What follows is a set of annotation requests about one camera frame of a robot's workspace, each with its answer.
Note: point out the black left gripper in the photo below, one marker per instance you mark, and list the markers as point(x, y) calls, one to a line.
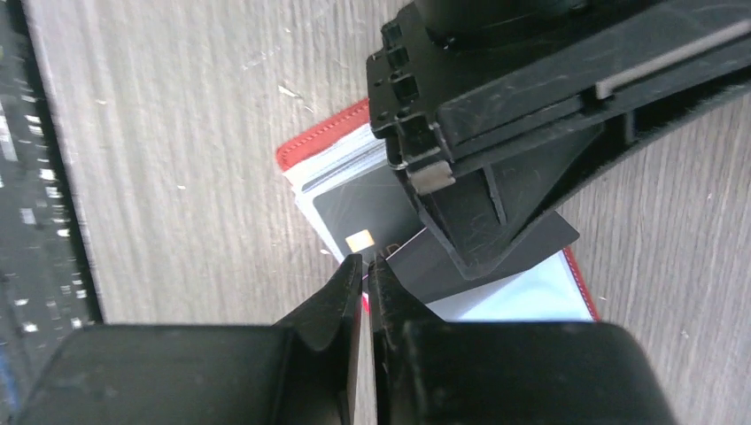
point(455, 79)

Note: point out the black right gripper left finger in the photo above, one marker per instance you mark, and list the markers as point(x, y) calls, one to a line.
point(300, 370)

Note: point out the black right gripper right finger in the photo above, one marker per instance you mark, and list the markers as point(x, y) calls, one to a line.
point(431, 371)

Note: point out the red leather card holder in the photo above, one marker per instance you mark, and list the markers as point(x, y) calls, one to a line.
point(341, 181)

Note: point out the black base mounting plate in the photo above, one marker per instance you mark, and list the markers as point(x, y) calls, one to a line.
point(47, 290)

